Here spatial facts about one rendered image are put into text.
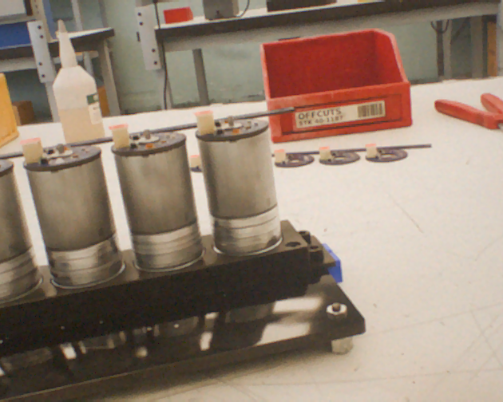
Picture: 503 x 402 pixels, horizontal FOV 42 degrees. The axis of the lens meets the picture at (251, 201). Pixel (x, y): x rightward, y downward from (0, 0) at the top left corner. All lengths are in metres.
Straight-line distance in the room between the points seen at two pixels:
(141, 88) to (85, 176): 4.67
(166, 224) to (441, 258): 0.11
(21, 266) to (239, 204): 0.07
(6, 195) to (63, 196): 0.02
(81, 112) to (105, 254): 0.34
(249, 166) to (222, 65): 4.48
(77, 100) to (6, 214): 0.34
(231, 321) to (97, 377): 0.04
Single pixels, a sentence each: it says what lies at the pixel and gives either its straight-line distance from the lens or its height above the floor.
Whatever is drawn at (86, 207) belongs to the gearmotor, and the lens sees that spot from 0.21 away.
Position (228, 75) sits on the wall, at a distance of 4.70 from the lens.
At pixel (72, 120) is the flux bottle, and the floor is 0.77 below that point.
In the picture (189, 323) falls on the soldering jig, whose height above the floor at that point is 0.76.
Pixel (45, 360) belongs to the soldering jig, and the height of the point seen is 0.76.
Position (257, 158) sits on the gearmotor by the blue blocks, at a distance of 0.21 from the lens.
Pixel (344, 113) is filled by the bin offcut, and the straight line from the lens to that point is 0.46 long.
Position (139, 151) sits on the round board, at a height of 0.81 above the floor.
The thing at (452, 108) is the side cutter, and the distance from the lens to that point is 0.49.
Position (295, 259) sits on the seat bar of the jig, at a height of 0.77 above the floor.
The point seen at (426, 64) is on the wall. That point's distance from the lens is 4.62.
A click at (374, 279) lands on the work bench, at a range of 0.24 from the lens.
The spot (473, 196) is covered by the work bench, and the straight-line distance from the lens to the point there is 0.32.
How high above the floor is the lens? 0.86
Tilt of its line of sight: 18 degrees down
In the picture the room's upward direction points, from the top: 8 degrees counter-clockwise
